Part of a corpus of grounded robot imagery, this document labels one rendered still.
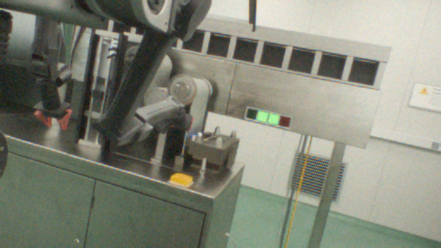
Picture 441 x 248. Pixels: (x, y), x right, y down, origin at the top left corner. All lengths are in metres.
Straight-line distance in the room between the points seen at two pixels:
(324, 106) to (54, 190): 1.34
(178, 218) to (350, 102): 1.02
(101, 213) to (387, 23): 3.61
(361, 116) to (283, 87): 0.41
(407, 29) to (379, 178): 1.69
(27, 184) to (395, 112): 3.65
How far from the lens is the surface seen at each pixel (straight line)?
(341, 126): 1.79
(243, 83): 1.81
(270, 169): 4.23
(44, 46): 1.17
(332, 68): 1.87
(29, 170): 1.71
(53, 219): 1.68
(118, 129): 0.80
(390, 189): 4.35
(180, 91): 1.54
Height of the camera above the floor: 1.34
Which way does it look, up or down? 8 degrees down
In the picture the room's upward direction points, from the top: 12 degrees clockwise
